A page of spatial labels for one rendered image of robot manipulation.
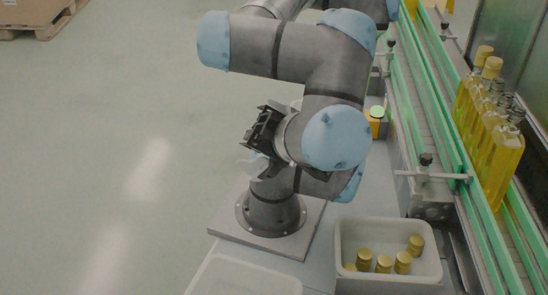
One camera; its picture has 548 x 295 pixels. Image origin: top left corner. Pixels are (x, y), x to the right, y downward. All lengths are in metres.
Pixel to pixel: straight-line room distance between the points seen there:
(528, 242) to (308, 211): 0.51
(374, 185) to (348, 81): 0.81
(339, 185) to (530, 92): 0.53
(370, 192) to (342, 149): 0.79
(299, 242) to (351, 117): 0.66
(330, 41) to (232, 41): 0.12
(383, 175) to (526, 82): 0.44
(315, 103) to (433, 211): 0.65
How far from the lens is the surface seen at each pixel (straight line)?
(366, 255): 1.05
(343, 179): 1.00
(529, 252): 1.03
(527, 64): 1.29
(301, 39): 0.54
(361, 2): 0.89
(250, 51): 0.55
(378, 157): 1.41
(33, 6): 4.25
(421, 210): 1.12
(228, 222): 1.15
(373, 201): 1.26
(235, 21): 0.57
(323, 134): 0.49
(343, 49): 0.53
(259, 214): 1.11
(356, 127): 0.51
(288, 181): 1.02
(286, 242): 1.12
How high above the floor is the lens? 1.62
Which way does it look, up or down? 37 degrees down
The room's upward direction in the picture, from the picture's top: straight up
